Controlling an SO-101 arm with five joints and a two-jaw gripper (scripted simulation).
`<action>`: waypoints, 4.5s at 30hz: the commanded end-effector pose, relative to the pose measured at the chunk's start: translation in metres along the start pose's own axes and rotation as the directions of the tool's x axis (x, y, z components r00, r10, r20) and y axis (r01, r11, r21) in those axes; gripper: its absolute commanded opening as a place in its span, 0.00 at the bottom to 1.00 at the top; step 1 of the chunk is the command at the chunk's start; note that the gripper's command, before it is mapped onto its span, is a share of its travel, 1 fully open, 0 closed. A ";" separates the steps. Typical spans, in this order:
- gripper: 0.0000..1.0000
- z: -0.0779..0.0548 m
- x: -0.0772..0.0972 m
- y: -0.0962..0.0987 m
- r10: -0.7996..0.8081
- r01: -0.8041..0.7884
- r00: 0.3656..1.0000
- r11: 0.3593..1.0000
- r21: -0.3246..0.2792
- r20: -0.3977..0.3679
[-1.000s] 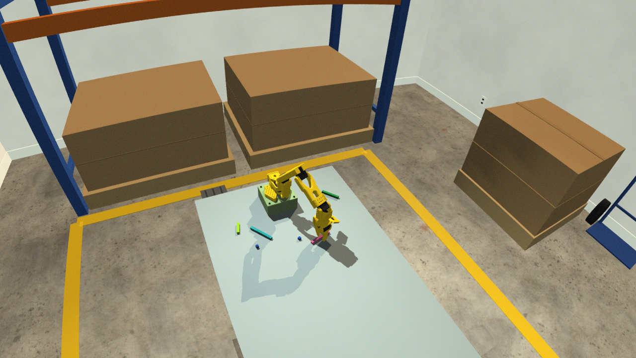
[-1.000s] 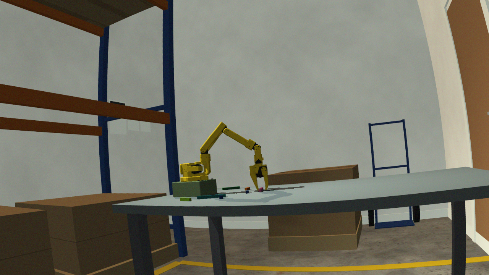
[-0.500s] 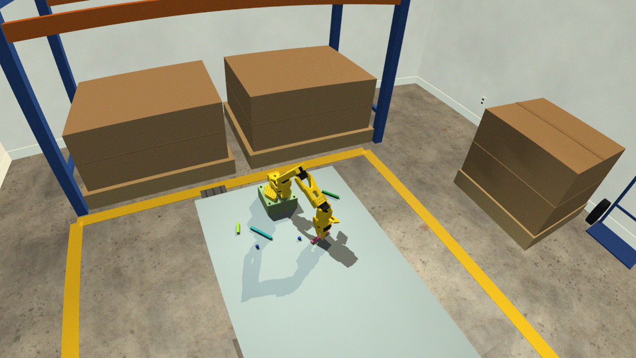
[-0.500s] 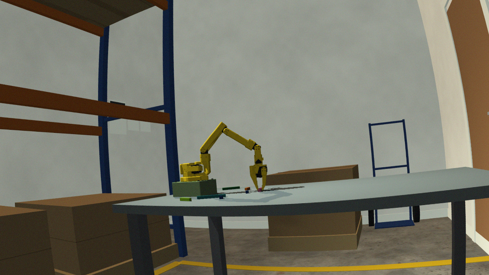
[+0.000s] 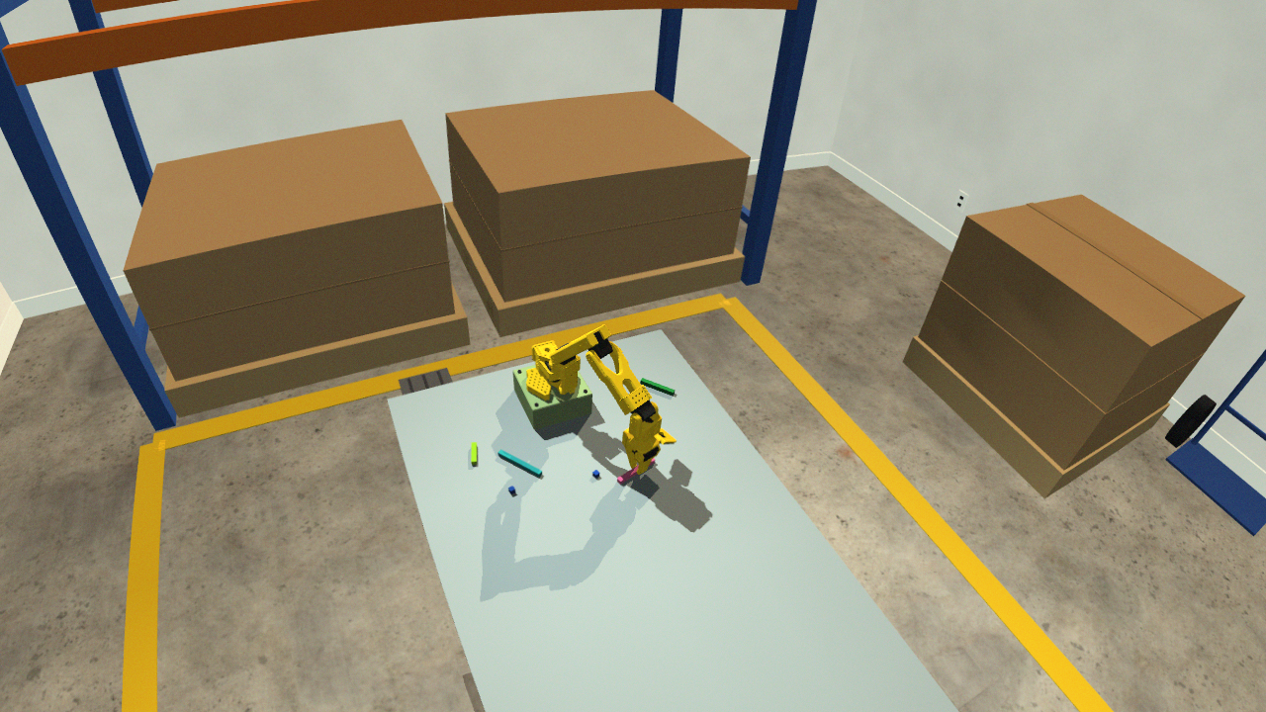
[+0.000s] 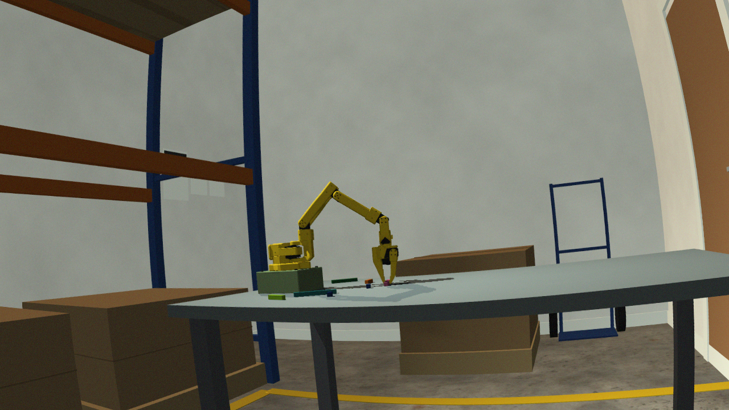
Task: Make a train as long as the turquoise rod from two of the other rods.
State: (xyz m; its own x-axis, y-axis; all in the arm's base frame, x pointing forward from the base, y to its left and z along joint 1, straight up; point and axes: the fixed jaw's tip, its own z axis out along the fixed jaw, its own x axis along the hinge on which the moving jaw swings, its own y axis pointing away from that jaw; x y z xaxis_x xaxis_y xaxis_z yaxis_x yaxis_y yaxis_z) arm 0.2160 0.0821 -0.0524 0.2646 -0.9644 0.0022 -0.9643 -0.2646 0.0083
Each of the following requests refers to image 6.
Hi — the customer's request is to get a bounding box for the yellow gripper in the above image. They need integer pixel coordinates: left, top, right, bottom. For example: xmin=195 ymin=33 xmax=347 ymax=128
xmin=372 ymin=244 xmax=399 ymax=284

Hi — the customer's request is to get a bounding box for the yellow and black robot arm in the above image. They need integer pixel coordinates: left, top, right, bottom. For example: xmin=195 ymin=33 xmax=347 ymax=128
xmin=269 ymin=182 xmax=393 ymax=271

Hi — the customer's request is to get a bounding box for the turquoise rod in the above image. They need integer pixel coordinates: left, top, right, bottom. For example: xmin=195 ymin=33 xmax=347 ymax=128
xmin=293 ymin=289 xmax=337 ymax=297

